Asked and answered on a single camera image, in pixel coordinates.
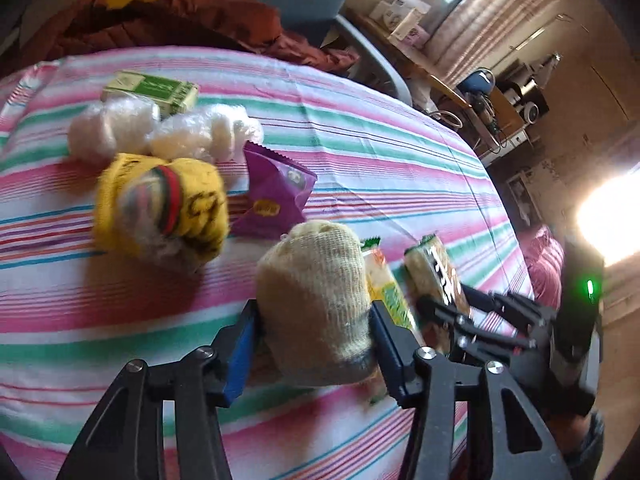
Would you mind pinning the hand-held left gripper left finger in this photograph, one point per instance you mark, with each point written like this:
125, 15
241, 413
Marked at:
240, 355

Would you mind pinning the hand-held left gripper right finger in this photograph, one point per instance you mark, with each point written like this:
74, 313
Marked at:
390, 355

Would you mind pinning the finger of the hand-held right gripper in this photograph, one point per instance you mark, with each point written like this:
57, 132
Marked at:
465, 335
505, 307

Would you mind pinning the yellow green snack packet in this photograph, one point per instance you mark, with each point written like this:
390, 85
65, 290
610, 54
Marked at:
390, 285

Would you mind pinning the brown snack packet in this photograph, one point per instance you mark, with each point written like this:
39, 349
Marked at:
435, 270

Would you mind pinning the beige sock roll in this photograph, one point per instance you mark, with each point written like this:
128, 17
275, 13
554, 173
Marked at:
315, 285

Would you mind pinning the purple snack packet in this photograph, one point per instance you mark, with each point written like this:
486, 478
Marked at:
270, 195

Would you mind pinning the person's right forearm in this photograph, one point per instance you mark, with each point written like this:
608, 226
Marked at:
582, 440

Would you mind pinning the pink blanket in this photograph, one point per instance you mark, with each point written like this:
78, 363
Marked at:
542, 265

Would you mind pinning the yellow patterned sock bundle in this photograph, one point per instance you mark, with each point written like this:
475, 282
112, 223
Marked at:
195, 195

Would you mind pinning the wooden shelf unit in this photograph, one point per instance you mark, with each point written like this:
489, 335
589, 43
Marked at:
500, 130

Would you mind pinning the striped pink green tablecloth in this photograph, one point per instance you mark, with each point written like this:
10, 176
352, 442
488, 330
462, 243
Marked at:
375, 160

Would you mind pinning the silver stereo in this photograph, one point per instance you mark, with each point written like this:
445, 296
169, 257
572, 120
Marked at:
525, 102

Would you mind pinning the plastic wrapped white cotton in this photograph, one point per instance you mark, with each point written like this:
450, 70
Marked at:
200, 132
110, 127

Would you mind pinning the blue bag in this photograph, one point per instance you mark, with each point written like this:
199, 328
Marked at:
475, 82

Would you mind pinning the wooden side table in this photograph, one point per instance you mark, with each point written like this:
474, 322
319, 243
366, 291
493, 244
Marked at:
400, 55

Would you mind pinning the green white box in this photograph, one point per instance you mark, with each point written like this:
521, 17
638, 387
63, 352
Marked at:
150, 92

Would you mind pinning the patterned beige curtain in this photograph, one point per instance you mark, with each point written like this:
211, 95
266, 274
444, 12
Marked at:
480, 25

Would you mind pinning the pink box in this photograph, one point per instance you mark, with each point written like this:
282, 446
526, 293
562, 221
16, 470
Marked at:
415, 35

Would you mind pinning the small white box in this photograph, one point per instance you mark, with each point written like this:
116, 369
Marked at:
383, 12

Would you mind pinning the dark red jacket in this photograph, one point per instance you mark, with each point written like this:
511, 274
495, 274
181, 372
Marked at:
175, 20

